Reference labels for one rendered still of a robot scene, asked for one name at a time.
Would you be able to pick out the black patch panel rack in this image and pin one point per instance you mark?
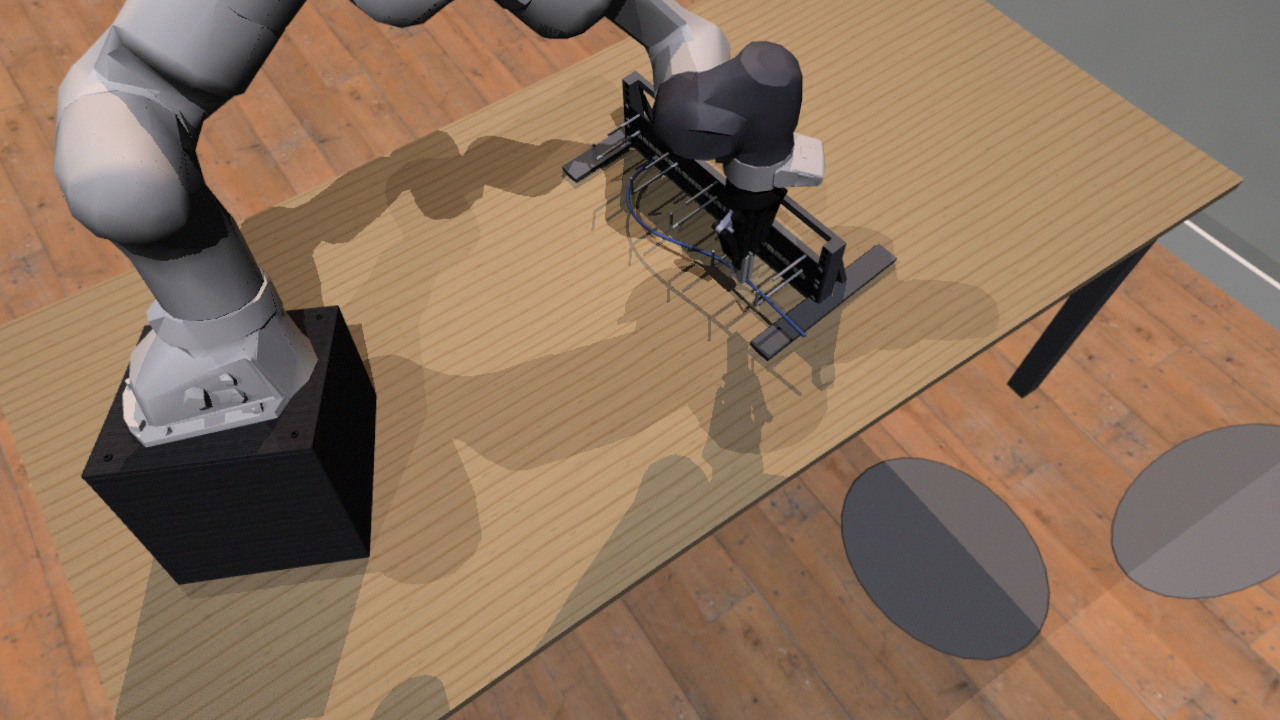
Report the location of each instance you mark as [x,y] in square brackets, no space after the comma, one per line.
[825,283]

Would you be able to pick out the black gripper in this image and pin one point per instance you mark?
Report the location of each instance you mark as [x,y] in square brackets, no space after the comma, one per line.
[742,241]

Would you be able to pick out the blue cable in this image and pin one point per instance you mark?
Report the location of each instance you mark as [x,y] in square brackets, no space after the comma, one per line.
[706,253]

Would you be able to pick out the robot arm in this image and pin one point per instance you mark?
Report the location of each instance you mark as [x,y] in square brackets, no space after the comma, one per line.
[125,159]

